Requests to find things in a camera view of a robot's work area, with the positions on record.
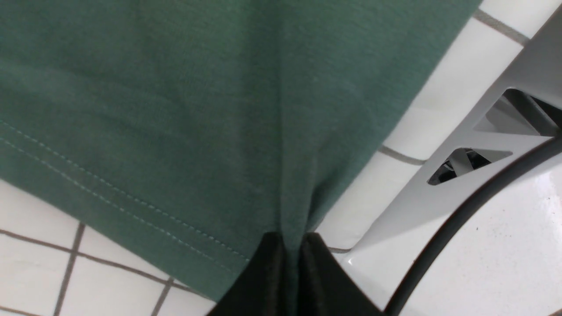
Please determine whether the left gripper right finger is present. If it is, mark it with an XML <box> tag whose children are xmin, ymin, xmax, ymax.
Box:
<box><xmin>300</xmin><ymin>233</ymin><xmax>383</xmax><ymax>316</ymax></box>

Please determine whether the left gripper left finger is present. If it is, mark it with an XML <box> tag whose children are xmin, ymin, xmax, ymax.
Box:
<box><xmin>209</xmin><ymin>232</ymin><xmax>285</xmax><ymax>316</ymax></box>

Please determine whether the green long-sleeve top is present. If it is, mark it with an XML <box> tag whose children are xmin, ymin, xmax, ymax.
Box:
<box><xmin>0</xmin><ymin>0</ymin><xmax>480</xmax><ymax>316</ymax></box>

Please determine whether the white grid-pattern table cloth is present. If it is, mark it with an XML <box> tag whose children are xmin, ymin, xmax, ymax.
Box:
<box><xmin>0</xmin><ymin>0</ymin><xmax>562</xmax><ymax>316</ymax></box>

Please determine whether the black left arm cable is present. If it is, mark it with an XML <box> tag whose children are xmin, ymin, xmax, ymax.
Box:
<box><xmin>384</xmin><ymin>134</ymin><xmax>562</xmax><ymax>316</ymax></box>

